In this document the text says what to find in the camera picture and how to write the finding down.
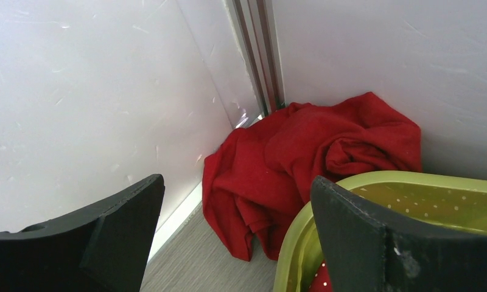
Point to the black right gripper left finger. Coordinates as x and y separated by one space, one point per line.
104 246

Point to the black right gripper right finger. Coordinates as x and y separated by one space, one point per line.
388 250

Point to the red polka dot skirt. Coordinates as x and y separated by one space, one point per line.
321 281

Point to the green plastic laundry basket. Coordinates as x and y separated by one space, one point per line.
429 201

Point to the crumpled red cloth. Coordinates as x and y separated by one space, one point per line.
259 179

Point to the aluminium corner rail right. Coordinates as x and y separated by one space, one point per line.
255 29

